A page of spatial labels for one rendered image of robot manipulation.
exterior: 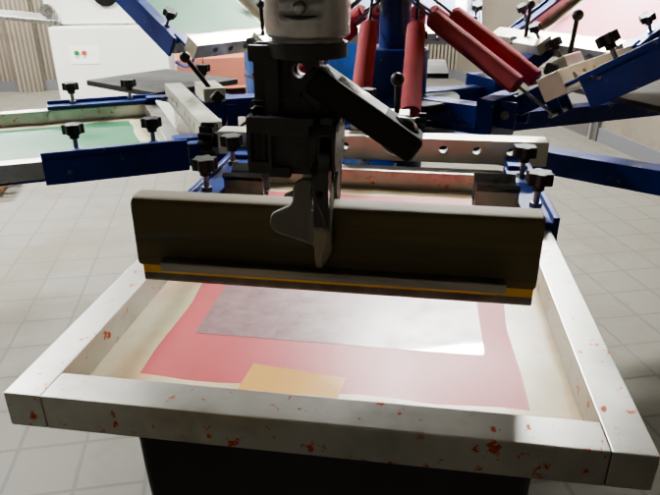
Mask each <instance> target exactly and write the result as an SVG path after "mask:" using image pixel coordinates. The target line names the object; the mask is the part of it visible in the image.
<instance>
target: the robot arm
mask: <svg viewBox="0 0 660 495"><path fill-rule="evenodd" d="M264 21H265V33H266V34H267V35H268V36H269V37H272V41H256V42H255V44H249V45H248V46H247V60H248V61H250V62H253V82H254V100H253V101H251V102H250V103H249V104H248V106H247V116H246V128H247V165H248V172H249V173H254V174H268V177H273V178H291V176H292V174H302V178H301V179H299V180H298V181H297V182H296V183H295V185H294V188H293V190H292V191H289V192H286V193H285V194H284V196H292V197H293V200H292V202H291V204H289V205H288V206H285V207H283V208H281V209H278V210H276V211H274V212H273V213H272V214H271V217H270V225H271V227H272V229H273V230H274V231H275V232H276V233H278V234H281V235H284V236H287V237H290V238H293V239H296V240H300V241H303V242H306V243H309V244H311V245H313V246H314V257H315V264H316V268H323V266H324V264H325V263H326V261H327V260H328V258H329V256H330V255H331V253H332V250H333V243H332V238H333V204H334V198H337V199H340V197H341V181H342V160H343V155H344V146H345V120H346V121H347V122H349V123H350V124H352V125H353V126H355V127H356V128H357V129H359V130H360V131H362V132H363V133H365V134H366V135H367V136H369V137H370V138H372V139H374V140H375V141H376V142H378V143H379V144H381V146H382V147H383V148H384V150H385V151H387V152H388V153H390V154H392V155H396V156H398V157H399V158H401V159H402V160H404V161H406V162H409V161H411V160H412V159H413V158H414V157H415V155H416V154H417V153H418V151H419V150H420V148H421V147H422V141H423V132H422V130H420V129H419V128H418V127H417V125H416V123H415V122H414V121H413V120H412V119H411V118H409V117H407V116H404V115H399V114H398V113H396V112H395V111H394V110H392V109H391V108H389V107H388V106H386V105H385V104H384V103H382V102H381V101H379V100H378V99H377V98H375V97H374V96H372V95H371V94H370V93H368V92H367V91H365V90H364V89H362V88H361V87H360V86H358V85H357V84H355V83H354V82H352V81H351V80H349V79H348V78H346V77H345V76H344V75H342V74H341V73H339V72H338V71H337V70H335V69H334V68H332V67H331V66H330V65H324V60H336V59H342V58H346V57H348V41H347V40H346V39H344V37H347V36H348V35H349V34H350V33H351V0H264ZM299 64H303V65H304V66H305V69H306V73H305V74H304V73H302V72H301V71H300V70H299ZM253 102H254V104H255V105H254V106H253V107H252V103H253ZM249 107H250V113H249ZM256 115H259V116H258V117H255V116H256ZM312 198H313V209H312Z"/></svg>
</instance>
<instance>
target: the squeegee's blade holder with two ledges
mask: <svg viewBox="0 0 660 495"><path fill-rule="evenodd" d="M160 268H161V271H168V272H183V273H197V274H212V275H227V276H241V277H255V278H270V279H285V280H300V281H314V282H329V283H343V284H358V285H372V286H387V287H402V288H417V289H431V290H446V291H460V292H475V293H489V294H506V287H507V284H506V280H505V279H497V278H481V277H466V276H451V275H435V274H419V273H405V272H389V271H373V270H358V269H343V268H328V267H323V268H316V267H312V266H296V265H282V264H266V263H250V262H236V261H220V260H204V259H189V258H174V257H164V258H163V259H162V260H161V261H160Z"/></svg>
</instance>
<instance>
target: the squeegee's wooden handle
mask: <svg viewBox="0 0 660 495"><path fill-rule="evenodd" d="M292 200H293V197H292V196H276V195H255V194H234V193H214V192H174V191H154V190H140V191H138V192H137V193H135V194H134V195H133V198H132V200H131V210H132V216H133V223H134V230H135V237H136V244H137V257H138V262H139V263H140V264H153V265H160V261H161V260H162V259H163V258H164V257H174V258H189V259H204V260H220V261H236V262H250V263H266V264H282V265H296V266H312V267H316V264H315V257H314V246H313V245H311V244H309V243H306V242H303V241H300V240H296V239H293V238H290V237H287V236H284V235H281V234H278V233H276V232H275V231H274V230H273V229H272V227H271V225H270V217H271V214H272V213H273V212H274V211H276V210H278V209H281V208H283V207H285V206H288V205H289V204H291V202H292ZM544 232H545V217H544V215H543V213H542V211H541V209H540V208H519V207H499V206H479V205H458V204H438V203H418V202H398V201H377V200H356V199H337V198H334V204H333V238H332V243H333V250H332V253H331V255H330V256H329V258H328V260H327V261H326V263H325V264H324V266H323V267H328V268H343V269H358V270H373V271H389V272H405V273H419V274H435V275H451V276H466V277H481V278H497V279H505V280H506V284H507V287H506V288H511V289H527V290H534V289H535V288H536V283H537V276H538V270H539V263H540V257H541V251H542V245H543V238H544Z"/></svg>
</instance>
